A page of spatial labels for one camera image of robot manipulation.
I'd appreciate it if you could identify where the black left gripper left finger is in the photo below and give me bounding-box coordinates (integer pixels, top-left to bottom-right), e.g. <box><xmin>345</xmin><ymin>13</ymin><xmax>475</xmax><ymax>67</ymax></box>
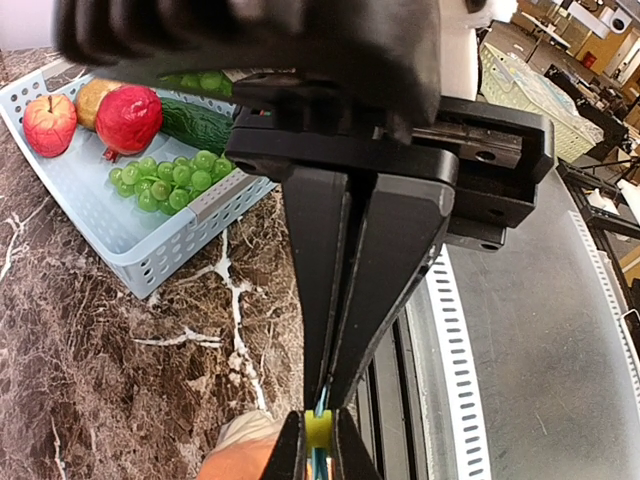
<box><xmin>262</xmin><ymin>411</ymin><xmax>306</xmax><ymax>480</ymax></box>

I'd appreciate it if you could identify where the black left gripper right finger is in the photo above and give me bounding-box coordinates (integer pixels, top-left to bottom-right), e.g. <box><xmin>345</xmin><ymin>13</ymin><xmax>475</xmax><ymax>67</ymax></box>
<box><xmin>332</xmin><ymin>408</ymin><xmax>382</xmax><ymax>480</ymax></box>

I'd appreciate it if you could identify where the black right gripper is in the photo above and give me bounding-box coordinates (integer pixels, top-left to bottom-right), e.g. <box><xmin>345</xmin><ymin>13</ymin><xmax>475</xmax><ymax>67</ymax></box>
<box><xmin>226</xmin><ymin>73</ymin><xmax>554</xmax><ymax>406</ymax></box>

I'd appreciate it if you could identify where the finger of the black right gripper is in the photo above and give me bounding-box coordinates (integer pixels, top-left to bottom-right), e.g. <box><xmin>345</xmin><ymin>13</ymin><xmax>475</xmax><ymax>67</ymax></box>
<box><xmin>283</xmin><ymin>167</ymin><xmax>351</xmax><ymax>406</ymax></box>

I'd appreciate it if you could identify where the orange fruit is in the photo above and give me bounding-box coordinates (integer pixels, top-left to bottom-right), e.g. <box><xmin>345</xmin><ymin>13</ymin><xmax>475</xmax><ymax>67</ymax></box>
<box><xmin>196</xmin><ymin>436</ymin><xmax>276</xmax><ymax>480</ymax></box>

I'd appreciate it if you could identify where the clear zip top bag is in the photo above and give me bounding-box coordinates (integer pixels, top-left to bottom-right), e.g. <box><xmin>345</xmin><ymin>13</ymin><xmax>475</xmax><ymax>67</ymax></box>
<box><xmin>197</xmin><ymin>390</ymin><xmax>337</xmax><ymax>479</ymax></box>

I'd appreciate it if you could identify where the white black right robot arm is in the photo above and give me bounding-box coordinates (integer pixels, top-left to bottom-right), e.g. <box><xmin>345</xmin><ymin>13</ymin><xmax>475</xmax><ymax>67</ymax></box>
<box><xmin>228</xmin><ymin>29</ymin><xmax>553</xmax><ymax>410</ymax></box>

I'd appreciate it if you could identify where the green cucumber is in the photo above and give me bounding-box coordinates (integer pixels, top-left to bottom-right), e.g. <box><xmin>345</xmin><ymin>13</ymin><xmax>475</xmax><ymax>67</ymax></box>
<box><xmin>160</xmin><ymin>97</ymin><xmax>233</xmax><ymax>156</ymax></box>

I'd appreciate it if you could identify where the green grapes bunch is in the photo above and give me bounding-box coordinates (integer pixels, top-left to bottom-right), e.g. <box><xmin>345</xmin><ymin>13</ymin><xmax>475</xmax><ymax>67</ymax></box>
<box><xmin>108</xmin><ymin>69</ymin><xmax>237</xmax><ymax>217</ymax></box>

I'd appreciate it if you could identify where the cream perforated basket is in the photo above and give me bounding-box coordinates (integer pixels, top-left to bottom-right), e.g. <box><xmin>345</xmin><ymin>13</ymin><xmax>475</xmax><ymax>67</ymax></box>
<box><xmin>480</xmin><ymin>43</ymin><xmax>604</xmax><ymax>163</ymax></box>

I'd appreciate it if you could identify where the light blue plastic basket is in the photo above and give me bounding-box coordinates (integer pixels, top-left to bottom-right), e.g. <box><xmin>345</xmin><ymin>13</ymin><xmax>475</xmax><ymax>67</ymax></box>
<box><xmin>1</xmin><ymin>61</ymin><xmax>275</xmax><ymax>299</ymax></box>

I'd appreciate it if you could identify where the dark red round fruit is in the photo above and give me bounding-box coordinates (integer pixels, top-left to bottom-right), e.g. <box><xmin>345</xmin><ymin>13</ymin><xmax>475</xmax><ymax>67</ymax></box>
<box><xmin>95</xmin><ymin>85</ymin><xmax>163</xmax><ymax>163</ymax></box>

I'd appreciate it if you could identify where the brown potato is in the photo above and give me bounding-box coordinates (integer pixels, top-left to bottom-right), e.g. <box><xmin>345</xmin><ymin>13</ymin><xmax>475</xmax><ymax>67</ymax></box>
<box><xmin>75</xmin><ymin>78</ymin><xmax>123</xmax><ymax>131</ymax></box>

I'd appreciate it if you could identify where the pink red apple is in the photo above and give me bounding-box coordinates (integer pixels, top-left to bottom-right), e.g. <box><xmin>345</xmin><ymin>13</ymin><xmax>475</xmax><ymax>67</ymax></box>
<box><xmin>22</xmin><ymin>94</ymin><xmax>78</xmax><ymax>158</ymax></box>

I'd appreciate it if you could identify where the white slotted cable duct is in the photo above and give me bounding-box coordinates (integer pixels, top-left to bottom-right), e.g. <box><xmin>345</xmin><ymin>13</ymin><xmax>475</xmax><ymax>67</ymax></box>
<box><xmin>427</xmin><ymin>211</ymin><xmax>639</xmax><ymax>479</ymax></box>

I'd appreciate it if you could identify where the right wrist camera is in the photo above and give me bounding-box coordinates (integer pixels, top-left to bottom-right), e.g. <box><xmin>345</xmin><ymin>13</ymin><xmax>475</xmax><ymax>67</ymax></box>
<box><xmin>53</xmin><ymin>1</ymin><xmax>441</xmax><ymax>123</ymax></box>

